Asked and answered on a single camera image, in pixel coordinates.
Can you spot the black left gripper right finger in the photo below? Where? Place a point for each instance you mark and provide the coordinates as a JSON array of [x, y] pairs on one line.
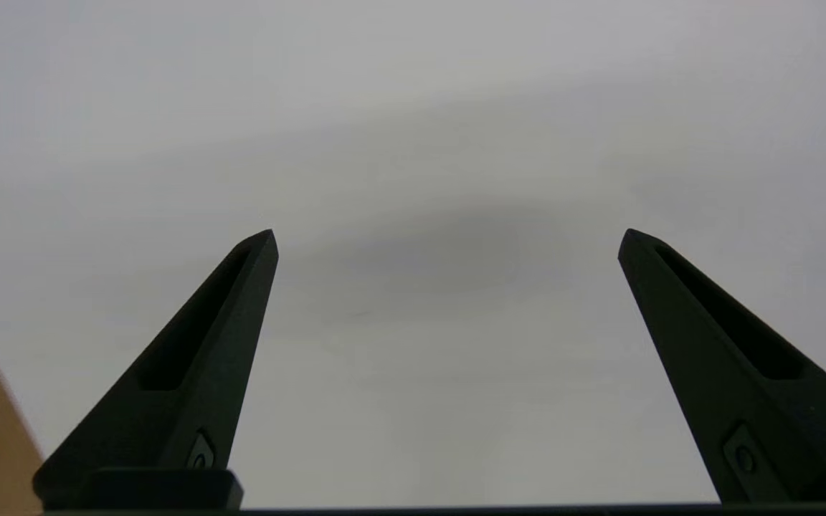
[[736, 401]]

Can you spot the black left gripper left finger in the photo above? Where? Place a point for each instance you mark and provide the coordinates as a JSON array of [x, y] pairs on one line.
[[191, 401]]

